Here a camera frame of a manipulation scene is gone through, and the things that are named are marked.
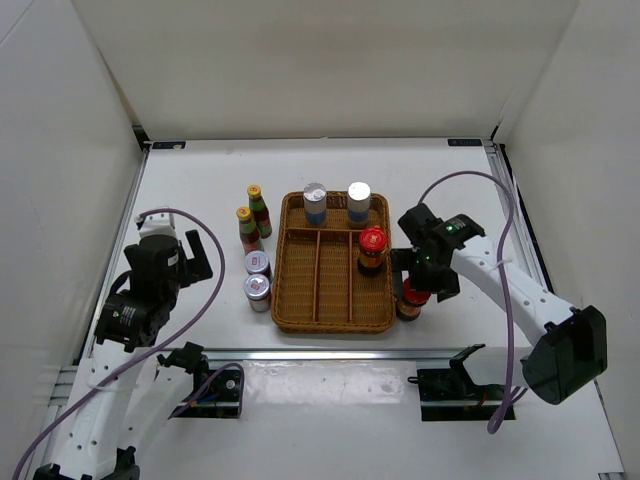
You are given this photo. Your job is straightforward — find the red lid jar front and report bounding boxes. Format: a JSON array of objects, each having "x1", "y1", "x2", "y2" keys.
[{"x1": 396, "y1": 278, "x2": 431, "y2": 321}]

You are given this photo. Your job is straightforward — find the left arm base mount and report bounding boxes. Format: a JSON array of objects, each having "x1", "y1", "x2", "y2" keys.
[{"x1": 157, "y1": 342, "x2": 245, "y2": 419}]

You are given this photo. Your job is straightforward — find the blue label sticker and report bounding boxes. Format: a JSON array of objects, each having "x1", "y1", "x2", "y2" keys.
[
  {"x1": 151, "y1": 141, "x2": 186, "y2": 150},
  {"x1": 447, "y1": 138, "x2": 483, "y2": 148}
]

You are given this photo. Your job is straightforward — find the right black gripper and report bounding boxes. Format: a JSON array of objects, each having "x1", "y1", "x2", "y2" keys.
[{"x1": 390, "y1": 247, "x2": 460, "y2": 304}]

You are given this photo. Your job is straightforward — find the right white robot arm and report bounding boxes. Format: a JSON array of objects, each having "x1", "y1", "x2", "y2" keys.
[{"x1": 390, "y1": 204, "x2": 607, "y2": 405}]

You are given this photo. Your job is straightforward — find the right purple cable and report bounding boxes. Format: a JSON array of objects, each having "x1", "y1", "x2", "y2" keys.
[{"x1": 417, "y1": 170, "x2": 531, "y2": 435}]

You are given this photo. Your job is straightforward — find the blue label shaker front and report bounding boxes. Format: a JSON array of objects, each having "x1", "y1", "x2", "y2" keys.
[{"x1": 347, "y1": 181, "x2": 371, "y2": 228}]

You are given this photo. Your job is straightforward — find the green cap sauce bottle front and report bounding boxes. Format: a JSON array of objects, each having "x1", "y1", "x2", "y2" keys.
[{"x1": 236, "y1": 206, "x2": 264, "y2": 255}]

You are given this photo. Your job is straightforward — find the blue label sticker left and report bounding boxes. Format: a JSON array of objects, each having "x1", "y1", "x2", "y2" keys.
[{"x1": 151, "y1": 141, "x2": 186, "y2": 150}]

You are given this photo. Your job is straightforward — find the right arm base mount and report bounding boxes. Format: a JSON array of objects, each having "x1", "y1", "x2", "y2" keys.
[{"x1": 407, "y1": 344, "x2": 504, "y2": 422}]

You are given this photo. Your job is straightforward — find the silver lid jar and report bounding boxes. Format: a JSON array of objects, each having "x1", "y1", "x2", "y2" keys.
[
  {"x1": 244, "y1": 250, "x2": 272, "y2": 279},
  {"x1": 243, "y1": 274, "x2": 271, "y2": 312}
]

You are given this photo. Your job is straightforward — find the wicker divided tray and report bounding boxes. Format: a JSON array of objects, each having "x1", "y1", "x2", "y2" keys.
[{"x1": 271, "y1": 191, "x2": 395, "y2": 335}]

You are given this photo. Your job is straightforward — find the red lid jar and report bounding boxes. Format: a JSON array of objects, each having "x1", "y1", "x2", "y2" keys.
[
  {"x1": 396, "y1": 278, "x2": 431, "y2": 321},
  {"x1": 357, "y1": 226, "x2": 389, "y2": 276}
]

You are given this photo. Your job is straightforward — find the blue label sticker right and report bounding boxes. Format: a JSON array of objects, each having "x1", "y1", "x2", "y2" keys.
[{"x1": 447, "y1": 138, "x2": 483, "y2": 148}]

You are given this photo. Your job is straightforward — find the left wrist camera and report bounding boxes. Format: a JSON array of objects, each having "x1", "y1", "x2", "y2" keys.
[{"x1": 134, "y1": 212, "x2": 177, "y2": 240}]

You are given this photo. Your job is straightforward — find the aluminium frame rail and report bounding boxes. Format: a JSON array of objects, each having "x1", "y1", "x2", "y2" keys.
[{"x1": 122, "y1": 347, "x2": 536, "y2": 362}]

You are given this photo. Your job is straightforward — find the blue label shaker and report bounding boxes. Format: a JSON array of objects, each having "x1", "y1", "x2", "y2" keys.
[
  {"x1": 347, "y1": 181, "x2": 371, "y2": 228},
  {"x1": 303, "y1": 182, "x2": 327, "y2": 228}
]

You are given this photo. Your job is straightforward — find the silver lid jar front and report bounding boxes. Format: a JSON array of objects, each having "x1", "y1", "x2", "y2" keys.
[{"x1": 243, "y1": 274, "x2": 271, "y2": 312}]

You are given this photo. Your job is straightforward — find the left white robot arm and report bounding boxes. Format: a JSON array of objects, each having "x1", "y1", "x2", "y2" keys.
[{"x1": 34, "y1": 214, "x2": 213, "y2": 479}]

